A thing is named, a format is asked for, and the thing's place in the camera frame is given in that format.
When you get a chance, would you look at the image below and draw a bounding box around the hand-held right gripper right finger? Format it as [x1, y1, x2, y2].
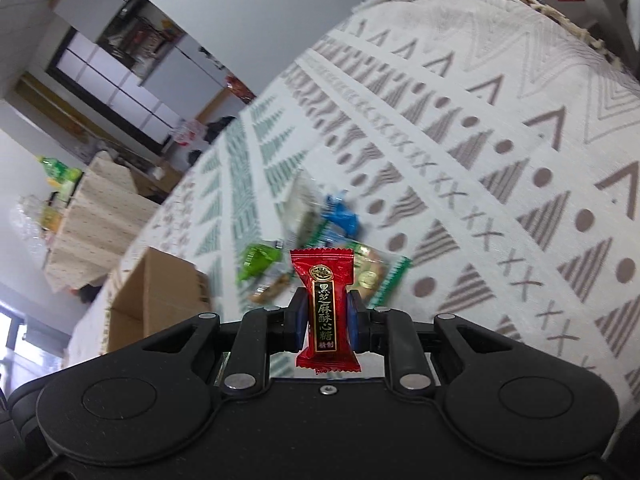
[347, 289, 506, 393]

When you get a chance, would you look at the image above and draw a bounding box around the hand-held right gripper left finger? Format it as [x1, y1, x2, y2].
[142, 289, 308, 393]

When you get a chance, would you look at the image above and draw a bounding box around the red candy packet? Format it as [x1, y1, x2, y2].
[290, 247, 362, 376]

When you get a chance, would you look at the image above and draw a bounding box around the clear peanut snack packet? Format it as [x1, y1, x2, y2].
[249, 271, 295, 307]

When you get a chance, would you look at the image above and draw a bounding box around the green-edged biscuit packet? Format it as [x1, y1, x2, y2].
[350, 241, 413, 307]

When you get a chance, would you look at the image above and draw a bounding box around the green candy packet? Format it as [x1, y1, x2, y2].
[241, 242, 284, 282]

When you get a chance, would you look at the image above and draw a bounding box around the blue candy packet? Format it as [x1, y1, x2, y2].
[321, 191, 362, 239]

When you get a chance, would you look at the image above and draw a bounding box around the clear cake packet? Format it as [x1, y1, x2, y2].
[281, 172, 327, 248]

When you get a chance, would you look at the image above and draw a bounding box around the brown cardboard box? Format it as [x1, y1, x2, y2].
[106, 247, 212, 357]

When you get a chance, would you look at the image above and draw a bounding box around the water bottle pack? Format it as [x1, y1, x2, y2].
[169, 119, 205, 147]

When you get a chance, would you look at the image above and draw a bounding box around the table with dotted tablecloth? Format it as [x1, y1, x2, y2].
[44, 151, 162, 292]

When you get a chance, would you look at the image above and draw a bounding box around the patterned blanket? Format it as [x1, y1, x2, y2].
[65, 0, 640, 403]

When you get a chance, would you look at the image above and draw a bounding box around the yellow oil bottle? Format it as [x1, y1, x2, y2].
[39, 199, 67, 232]

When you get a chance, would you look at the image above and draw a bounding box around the green soda bottle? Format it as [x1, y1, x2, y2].
[36, 156, 84, 186]

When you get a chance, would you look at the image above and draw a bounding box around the grey kitchen cabinet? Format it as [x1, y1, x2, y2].
[46, 25, 187, 153]

